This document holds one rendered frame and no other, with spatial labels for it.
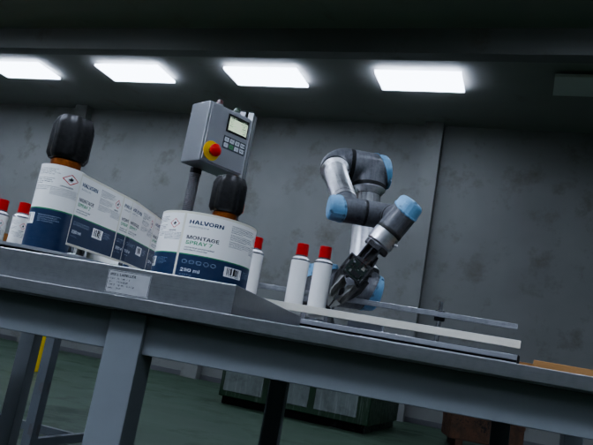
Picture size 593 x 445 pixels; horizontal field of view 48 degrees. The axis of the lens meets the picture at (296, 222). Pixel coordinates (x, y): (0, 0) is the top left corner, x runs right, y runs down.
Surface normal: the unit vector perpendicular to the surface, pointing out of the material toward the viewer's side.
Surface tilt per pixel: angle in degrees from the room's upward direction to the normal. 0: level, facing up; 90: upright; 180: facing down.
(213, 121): 90
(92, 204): 90
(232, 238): 90
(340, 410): 90
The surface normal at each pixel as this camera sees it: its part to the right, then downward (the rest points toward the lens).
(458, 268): -0.31, -0.23
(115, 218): 0.95, 0.11
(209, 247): 0.21, -0.14
